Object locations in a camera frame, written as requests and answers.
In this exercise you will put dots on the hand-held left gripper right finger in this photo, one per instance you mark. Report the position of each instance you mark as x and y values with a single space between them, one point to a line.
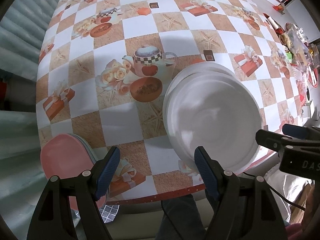
205 172

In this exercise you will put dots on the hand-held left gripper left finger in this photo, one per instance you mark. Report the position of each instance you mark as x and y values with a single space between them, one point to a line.
108 170

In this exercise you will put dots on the printed checkered tablecloth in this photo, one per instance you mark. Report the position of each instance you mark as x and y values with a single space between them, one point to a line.
112 120

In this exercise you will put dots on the orange snack packet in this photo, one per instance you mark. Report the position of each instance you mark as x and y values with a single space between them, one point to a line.
278 7

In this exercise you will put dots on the teal ribbed cushion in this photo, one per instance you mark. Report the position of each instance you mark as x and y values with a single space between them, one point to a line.
22 55

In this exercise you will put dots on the fruit in white foam net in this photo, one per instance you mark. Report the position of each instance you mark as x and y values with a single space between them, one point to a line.
299 74

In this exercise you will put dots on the person's right forearm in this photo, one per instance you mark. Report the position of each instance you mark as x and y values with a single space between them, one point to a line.
311 205

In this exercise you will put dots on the white checkered cloth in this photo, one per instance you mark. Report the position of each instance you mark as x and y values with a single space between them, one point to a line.
110 212

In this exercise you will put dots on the clear plastic snack bag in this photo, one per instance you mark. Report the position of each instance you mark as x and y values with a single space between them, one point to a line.
297 38

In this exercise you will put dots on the person's leg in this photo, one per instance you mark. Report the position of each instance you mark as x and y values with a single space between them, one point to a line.
180 215

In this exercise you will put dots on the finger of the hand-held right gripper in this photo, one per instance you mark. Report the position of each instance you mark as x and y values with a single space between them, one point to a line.
270 138
295 130

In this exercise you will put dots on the white sofa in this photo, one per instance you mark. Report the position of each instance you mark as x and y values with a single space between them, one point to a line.
280 182

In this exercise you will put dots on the white round appliance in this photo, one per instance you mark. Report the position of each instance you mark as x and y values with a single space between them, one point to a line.
308 98

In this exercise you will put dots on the pink bowl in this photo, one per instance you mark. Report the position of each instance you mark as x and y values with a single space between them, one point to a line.
65 155

